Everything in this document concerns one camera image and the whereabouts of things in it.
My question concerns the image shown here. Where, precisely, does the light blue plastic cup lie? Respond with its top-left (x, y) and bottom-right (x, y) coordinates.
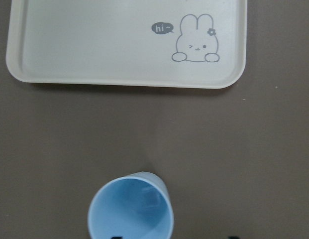
top-left (88, 172), bottom-right (174, 239)

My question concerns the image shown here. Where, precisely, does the clear ice cube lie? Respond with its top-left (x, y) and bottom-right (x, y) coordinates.
top-left (141, 186), bottom-right (165, 210)

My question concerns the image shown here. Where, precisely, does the cream rabbit tray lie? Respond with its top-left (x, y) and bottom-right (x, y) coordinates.
top-left (6, 0), bottom-right (248, 89)

